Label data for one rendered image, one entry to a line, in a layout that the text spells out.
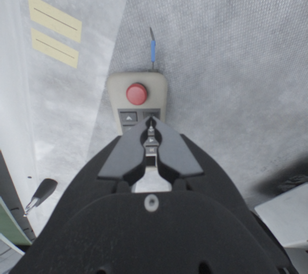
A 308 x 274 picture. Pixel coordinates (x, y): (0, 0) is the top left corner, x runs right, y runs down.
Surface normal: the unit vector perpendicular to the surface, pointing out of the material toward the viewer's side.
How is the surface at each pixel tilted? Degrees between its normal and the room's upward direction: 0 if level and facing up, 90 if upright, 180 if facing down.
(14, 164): 26
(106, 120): 0
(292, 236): 90
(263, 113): 0
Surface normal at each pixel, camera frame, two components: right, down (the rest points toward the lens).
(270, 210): -0.91, -0.34
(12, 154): 0.41, 0.61
